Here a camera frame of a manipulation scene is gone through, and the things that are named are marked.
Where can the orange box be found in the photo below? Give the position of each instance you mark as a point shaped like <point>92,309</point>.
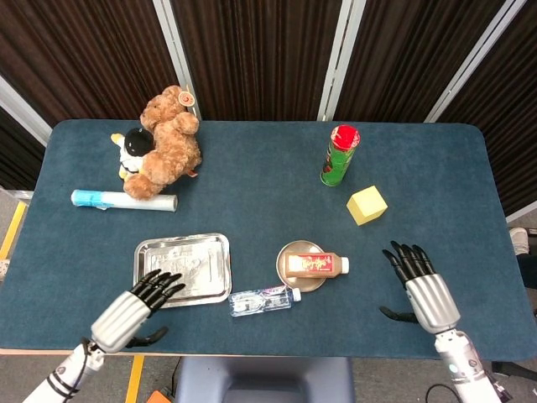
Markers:
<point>161,396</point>

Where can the white blue plastic wrap roll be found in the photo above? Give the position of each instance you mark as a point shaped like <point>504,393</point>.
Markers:
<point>126,201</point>

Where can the green chips can red lid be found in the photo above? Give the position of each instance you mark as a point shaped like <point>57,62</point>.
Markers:
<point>337,159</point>

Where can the white partition frame post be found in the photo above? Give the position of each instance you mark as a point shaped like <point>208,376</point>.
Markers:
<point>176,54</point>
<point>474,63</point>
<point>23,111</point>
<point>340,59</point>

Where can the clear water bottle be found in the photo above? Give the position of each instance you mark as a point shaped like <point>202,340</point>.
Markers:
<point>260,301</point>

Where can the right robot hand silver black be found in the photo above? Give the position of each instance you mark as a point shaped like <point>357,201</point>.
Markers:
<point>432,300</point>

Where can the blue felt table cloth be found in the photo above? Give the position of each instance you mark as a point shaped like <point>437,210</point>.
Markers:
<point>260,201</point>

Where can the rectangular steel tray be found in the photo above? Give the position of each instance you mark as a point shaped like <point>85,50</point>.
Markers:
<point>193,260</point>

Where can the black white penguin plush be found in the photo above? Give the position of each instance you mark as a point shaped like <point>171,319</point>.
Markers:
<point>134,144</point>

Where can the white shoe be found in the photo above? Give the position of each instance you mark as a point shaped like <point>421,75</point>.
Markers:
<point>519,239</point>

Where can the brown drink bottle red label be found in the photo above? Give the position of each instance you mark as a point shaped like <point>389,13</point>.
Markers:
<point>312,264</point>

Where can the yellow foam cube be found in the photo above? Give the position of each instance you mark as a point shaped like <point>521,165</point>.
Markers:
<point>367,205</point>

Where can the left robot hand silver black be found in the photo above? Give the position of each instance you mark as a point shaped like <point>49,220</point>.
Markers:
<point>119,319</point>

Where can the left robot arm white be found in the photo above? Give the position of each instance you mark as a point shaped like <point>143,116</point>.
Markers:
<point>69,373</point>

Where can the brown teddy bear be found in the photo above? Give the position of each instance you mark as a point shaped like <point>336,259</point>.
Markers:
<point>172,147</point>

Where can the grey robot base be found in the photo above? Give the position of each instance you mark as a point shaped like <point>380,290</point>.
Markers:
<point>264,380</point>

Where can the round steel bowl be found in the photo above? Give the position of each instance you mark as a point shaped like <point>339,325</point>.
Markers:
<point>300,247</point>

